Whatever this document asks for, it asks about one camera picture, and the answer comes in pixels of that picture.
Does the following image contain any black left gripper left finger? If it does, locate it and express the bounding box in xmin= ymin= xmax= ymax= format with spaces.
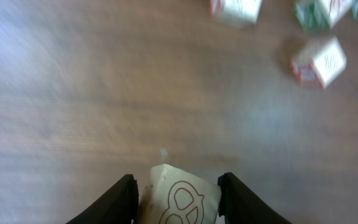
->
xmin=67 ymin=174 xmax=139 ymax=224

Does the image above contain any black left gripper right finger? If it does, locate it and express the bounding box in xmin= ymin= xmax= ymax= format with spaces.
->
xmin=218 ymin=172 xmax=291 ymax=224

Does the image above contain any wooden block blue side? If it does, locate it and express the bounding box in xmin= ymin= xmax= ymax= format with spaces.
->
xmin=134 ymin=164 xmax=221 ymax=224

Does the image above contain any wooden block red U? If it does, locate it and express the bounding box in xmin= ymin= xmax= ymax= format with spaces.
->
xmin=290 ymin=36 xmax=347 ymax=88

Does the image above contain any wooden block green picture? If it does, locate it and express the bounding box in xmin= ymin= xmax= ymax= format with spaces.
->
xmin=294 ymin=0 xmax=329 ymax=32

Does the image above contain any wooden block red A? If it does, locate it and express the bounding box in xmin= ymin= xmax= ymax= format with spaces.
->
xmin=209 ymin=0 xmax=262 ymax=27

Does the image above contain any wooden block plain picture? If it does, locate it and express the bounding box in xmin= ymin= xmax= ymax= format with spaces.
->
xmin=316 ymin=0 xmax=354 ymax=28

